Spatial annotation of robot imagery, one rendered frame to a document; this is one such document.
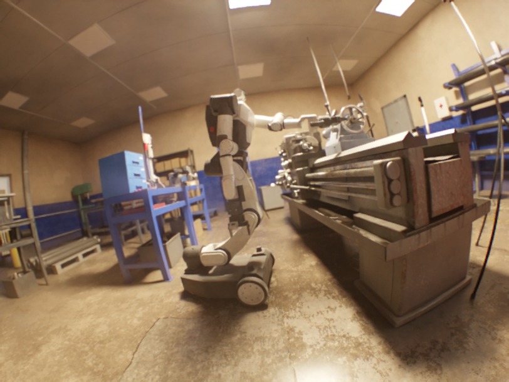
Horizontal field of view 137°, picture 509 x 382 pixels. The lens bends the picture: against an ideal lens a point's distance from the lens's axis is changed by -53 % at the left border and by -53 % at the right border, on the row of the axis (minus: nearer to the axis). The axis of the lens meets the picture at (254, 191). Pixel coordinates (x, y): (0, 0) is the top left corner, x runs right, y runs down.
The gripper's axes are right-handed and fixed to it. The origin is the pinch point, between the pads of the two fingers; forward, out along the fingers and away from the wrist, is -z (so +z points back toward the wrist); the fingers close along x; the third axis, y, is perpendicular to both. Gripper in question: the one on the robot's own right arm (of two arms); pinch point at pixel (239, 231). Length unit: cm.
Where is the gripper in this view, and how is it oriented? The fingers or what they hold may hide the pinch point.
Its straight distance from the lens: 124.9
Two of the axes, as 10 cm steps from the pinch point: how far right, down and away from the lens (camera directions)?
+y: 2.0, -0.8, 9.8
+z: -1.8, -9.8, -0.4
